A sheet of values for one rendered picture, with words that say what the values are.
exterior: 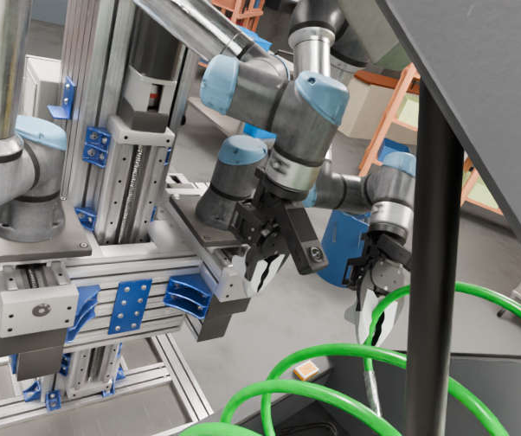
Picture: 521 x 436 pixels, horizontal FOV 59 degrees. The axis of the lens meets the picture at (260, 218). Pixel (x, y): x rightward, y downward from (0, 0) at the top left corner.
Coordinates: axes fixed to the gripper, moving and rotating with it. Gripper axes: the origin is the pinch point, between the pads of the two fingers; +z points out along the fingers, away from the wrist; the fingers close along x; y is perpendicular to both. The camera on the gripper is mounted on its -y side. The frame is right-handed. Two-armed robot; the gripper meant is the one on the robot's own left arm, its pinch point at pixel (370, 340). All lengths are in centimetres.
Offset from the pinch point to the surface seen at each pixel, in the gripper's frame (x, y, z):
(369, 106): -249, 426, -387
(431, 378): 34, -47, 9
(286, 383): 23.4, -17.2, 10.7
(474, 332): -221, 168, -61
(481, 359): -22.1, -3.2, -3.6
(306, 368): -5.9, 25.9, 6.4
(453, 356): -21.2, 2.1, -3.3
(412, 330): 36, -47, 7
